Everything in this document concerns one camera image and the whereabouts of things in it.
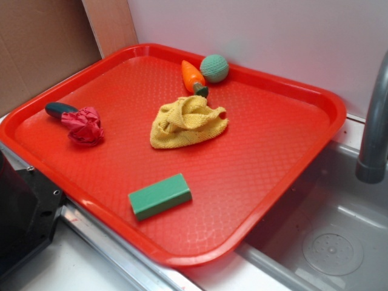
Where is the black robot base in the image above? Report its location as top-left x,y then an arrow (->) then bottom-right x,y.
1,153 -> 64,280

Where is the dark green plastic pickle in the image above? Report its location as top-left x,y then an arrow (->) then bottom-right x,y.
45,102 -> 78,119

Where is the red plastic tray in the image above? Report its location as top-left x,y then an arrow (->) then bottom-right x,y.
1,44 -> 346,267

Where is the yellow knitted cloth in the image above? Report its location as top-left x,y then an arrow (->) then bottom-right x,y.
150,95 -> 229,149

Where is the green wooden block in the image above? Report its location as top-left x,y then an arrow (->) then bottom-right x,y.
129,173 -> 192,221

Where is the orange plastic carrot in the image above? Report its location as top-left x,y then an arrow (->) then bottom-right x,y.
181,60 -> 209,98

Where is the green textured ball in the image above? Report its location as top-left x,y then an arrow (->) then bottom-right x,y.
200,55 -> 229,83

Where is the crumpled red paper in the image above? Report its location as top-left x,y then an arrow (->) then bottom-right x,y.
61,107 -> 104,146

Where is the grey sink basin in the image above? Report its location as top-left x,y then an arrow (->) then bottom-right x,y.
181,141 -> 388,291

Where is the grey metal faucet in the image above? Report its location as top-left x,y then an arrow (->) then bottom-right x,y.
355,55 -> 387,184

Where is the brown cardboard panel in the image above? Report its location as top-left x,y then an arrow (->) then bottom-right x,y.
1,1 -> 138,116

